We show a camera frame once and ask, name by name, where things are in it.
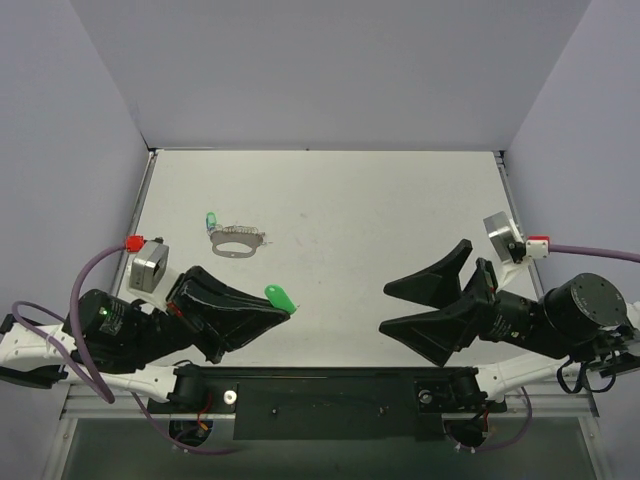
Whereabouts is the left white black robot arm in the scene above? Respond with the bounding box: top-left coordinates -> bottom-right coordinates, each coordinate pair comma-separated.
1,266 -> 296,412

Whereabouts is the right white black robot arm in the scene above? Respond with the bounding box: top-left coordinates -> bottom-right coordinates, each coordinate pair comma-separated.
379,239 -> 639,409

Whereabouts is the green blue key tag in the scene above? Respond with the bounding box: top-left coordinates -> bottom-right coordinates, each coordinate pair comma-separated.
205,212 -> 217,231

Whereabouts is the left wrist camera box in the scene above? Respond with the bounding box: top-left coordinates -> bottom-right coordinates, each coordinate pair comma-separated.
127,239 -> 169,301

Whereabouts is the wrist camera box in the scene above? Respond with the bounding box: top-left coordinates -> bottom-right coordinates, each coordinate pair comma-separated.
483,211 -> 526,288
127,239 -> 169,301

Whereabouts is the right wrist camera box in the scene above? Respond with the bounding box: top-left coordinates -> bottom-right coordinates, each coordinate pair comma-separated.
483,211 -> 526,288

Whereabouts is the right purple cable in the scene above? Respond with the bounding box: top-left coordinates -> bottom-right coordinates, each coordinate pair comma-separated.
527,235 -> 640,264

